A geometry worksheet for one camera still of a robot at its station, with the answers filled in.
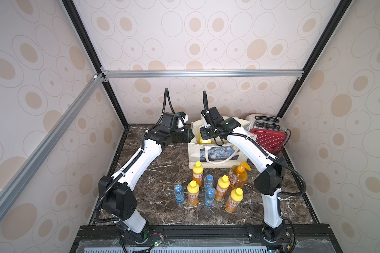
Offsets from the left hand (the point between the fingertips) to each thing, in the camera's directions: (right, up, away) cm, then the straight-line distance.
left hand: (199, 134), depth 77 cm
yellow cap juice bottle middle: (+10, -22, -7) cm, 25 cm away
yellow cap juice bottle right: (+15, -26, -11) cm, 32 cm away
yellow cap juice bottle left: (-3, -24, -9) cm, 26 cm away
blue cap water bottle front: (+4, -28, -5) cm, 29 cm away
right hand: (+6, +3, +10) cm, 12 cm away
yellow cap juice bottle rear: (-1, -17, -3) cm, 18 cm away
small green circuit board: (-19, -49, -7) cm, 53 cm away
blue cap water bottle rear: (+5, -24, -1) cm, 24 cm away
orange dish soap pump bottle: (+19, -20, 0) cm, 28 cm away
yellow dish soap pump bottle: (+3, -4, +7) cm, 9 cm away
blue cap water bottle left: (-10, -28, -3) cm, 30 cm away
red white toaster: (+44, +1, +19) cm, 48 cm away
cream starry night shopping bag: (+12, -11, +11) cm, 19 cm away
